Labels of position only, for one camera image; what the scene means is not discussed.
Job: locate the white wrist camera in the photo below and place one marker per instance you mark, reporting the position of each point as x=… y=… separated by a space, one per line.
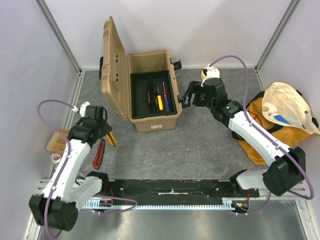
x=82 y=109
x=211 y=73

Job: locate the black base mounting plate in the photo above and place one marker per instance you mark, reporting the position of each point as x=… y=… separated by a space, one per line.
x=176 y=191

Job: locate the black tool tray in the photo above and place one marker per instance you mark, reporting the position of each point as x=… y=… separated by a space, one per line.
x=141 y=83

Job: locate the right aluminium corner profile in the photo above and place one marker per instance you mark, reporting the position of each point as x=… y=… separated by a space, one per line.
x=291 y=8

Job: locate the brown cardboard box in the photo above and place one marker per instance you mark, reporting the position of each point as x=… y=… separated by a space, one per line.
x=57 y=143

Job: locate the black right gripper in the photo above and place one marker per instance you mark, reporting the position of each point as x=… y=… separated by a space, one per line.
x=195 y=93

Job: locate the aluminium corner frame profile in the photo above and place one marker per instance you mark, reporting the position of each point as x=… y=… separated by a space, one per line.
x=58 y=34

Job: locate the tan plastic tool box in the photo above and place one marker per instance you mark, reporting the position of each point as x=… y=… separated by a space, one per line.
x=116 y=66

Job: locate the red black utility knife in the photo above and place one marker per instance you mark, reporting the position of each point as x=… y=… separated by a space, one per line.
x=97 y=162

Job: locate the silver drink can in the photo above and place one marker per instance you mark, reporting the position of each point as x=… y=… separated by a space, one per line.
x=55 y=159

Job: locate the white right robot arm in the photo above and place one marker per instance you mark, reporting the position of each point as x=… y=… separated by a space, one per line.
x=285 y=164

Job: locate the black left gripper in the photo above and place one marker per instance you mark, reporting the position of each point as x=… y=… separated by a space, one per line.
x=107 y=128

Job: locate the blue red handle screwdriver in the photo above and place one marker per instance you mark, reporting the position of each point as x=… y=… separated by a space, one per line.
x=166 y=100

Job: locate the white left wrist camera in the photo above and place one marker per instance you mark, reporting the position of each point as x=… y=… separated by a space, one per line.
x=82 y=109

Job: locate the yellow handle screwdriver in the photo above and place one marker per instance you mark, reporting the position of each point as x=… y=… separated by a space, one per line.
x=159 y=100

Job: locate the yellow black utility knife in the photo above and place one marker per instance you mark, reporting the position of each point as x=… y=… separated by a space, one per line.
x=111 y=139

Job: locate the orange cloth bag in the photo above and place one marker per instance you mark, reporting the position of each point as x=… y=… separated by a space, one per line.
x=289 y=135

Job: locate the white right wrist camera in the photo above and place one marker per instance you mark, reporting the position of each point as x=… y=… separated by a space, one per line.
x=211 y=73

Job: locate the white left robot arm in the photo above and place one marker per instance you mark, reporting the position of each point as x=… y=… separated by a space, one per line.
x=58 y=205

